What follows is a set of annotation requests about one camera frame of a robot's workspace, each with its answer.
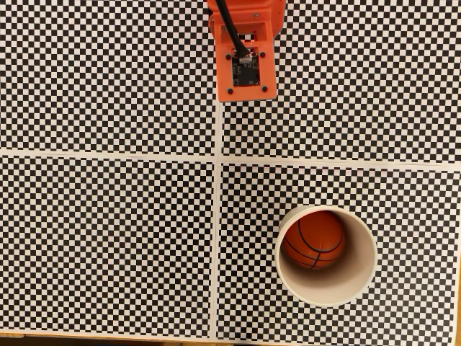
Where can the black-white checkerboard sheet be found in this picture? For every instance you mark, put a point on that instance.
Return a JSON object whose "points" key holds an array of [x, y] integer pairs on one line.
{"points": [[360, 72], [54, 54], [252, 313], [108, 252]]}

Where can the white paper cup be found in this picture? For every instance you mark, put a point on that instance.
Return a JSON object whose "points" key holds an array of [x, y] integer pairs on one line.
{"points": [[360, 281]]}

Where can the orange mini basketball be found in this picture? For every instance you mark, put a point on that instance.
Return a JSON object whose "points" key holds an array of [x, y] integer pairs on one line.
{"points": [[313, 239]]}

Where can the orange camera mount with board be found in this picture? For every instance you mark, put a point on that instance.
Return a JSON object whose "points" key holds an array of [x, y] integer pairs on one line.
{"points": [[223, 83]]}

